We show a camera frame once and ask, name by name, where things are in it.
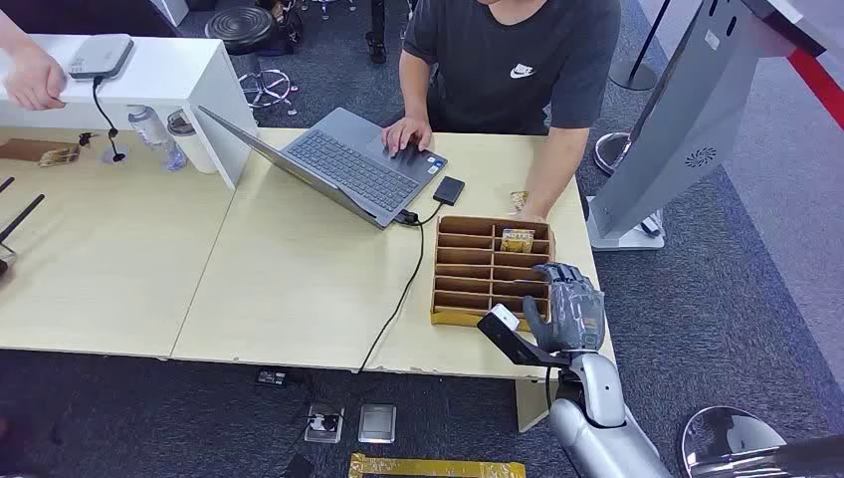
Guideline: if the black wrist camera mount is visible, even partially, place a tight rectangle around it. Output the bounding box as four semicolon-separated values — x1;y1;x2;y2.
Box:
476;303;572;369

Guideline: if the red barrier belt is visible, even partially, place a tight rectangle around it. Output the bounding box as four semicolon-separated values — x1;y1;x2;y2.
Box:
785;47;844;131

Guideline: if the brown cardboard piece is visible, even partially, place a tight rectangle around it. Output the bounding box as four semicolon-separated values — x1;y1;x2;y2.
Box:
0;137;82;168

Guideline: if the black thin cable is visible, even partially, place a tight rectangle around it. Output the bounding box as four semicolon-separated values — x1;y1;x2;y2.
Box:
91;76;127;163

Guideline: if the black laptop cable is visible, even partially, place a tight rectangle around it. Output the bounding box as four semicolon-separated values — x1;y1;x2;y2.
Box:
356;202;447;374

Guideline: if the grey kiosk stand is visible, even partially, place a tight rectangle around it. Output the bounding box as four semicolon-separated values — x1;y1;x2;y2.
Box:
585;0;827;252

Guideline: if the white cup with lid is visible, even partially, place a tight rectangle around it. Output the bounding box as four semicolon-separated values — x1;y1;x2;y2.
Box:
165;109;220;175

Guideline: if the chrome round base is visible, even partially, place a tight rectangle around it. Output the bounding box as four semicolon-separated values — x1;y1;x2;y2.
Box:
680;405;788;478

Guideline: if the black stanchion pole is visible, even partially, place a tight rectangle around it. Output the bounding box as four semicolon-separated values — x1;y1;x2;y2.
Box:
607;0;674;92

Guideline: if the person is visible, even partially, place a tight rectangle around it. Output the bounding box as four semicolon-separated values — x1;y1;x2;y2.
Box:
381;0;622;224

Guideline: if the black card reader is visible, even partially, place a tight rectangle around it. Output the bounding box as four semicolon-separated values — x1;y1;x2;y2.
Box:
432;175;466;206

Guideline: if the open floor socket box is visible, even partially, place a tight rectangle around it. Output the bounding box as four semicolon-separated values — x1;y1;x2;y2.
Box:
304;402;345;444

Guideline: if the brown cardboard slotted organizer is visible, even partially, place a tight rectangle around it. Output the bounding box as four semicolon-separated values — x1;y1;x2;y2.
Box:
430;214;556;333

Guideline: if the black round stool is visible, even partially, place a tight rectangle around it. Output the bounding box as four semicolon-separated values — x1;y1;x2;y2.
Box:
204;5;300;111

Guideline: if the person's right hand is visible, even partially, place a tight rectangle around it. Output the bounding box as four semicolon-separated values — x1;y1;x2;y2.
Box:
381;117;433;158

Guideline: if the grey mini computer box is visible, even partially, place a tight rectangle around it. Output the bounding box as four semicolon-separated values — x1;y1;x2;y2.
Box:
68;33;135;82

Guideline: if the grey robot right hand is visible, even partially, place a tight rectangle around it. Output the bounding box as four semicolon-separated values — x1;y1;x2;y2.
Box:
523;262;606;356

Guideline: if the yellow floor tape strip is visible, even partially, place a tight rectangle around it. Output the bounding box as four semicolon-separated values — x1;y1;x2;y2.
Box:
347;452;528;478

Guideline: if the white shelf riser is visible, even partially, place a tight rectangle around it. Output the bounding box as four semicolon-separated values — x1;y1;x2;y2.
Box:
0;34;259;192

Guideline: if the grey open laptop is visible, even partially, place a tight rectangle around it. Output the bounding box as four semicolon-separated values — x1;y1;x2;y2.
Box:
197;105;449;230

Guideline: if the clear plastic water bottle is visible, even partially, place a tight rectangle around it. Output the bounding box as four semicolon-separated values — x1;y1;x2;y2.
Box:
126;105;188;173

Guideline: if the chrome stanchion base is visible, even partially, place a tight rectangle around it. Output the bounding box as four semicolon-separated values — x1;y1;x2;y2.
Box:
592;130;636;177

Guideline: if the black antenna rod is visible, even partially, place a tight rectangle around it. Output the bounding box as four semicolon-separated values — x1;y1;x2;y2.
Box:
0;192;47;244

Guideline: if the silver floor socket plate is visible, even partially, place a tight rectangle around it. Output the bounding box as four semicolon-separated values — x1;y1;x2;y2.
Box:
357;403;398;444

